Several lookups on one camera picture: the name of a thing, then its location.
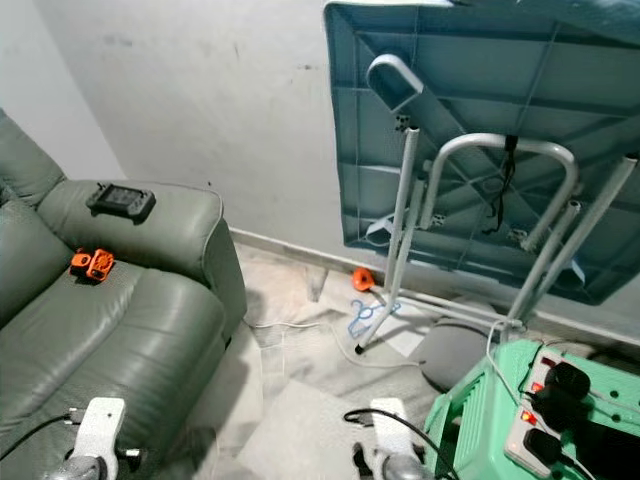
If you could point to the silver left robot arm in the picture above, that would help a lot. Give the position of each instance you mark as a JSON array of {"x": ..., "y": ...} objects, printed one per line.
[{"x": 75, "y": 470}]

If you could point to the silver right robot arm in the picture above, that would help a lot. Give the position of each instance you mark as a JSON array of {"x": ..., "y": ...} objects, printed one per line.
[{"x": 405, "y": 470}]

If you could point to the grey-green leather sofa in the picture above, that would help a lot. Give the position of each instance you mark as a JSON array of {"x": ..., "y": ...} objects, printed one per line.
[{"x": 130, "y": 340}]

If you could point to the orange toy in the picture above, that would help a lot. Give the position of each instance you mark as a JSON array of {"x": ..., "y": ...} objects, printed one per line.
[{"x": 93, "y": 264}]

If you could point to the black handheld device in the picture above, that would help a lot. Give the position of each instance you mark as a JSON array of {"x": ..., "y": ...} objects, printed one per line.
[{"x": 122, "y": 202}]

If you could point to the small orange round item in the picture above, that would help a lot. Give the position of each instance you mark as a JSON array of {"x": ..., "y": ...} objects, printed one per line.
[{"x": 363, "y": 279}]

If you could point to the light blue clothes hanger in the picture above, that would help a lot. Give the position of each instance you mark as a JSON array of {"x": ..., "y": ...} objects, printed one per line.
[{"x": 363, "y": 318}]

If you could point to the grey round cushion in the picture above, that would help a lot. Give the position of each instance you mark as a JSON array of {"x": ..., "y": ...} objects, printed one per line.
[{"x": 450, "y": 355}]

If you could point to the green plastic stool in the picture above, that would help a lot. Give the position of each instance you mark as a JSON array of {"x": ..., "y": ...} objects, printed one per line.
[{"x": 475, "y": 410}]

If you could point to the blue-grey folding table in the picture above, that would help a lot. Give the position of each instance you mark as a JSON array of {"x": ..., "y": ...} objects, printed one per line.
[{"x": 480, "y": 80}]

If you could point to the white power strip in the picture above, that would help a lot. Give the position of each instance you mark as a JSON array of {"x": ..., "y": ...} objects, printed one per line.
[{"x": 525, "y": 440}]

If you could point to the small black plug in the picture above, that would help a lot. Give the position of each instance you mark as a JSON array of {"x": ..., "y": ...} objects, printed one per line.
[{"x": 545, "y": 445}]

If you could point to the large black power adapter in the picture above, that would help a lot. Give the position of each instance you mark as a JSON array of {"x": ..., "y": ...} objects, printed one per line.
[{"x": 565, "y": 382}]

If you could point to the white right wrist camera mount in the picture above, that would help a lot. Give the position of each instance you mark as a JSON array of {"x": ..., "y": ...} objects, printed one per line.
[{"x": 390, "y": 430}]

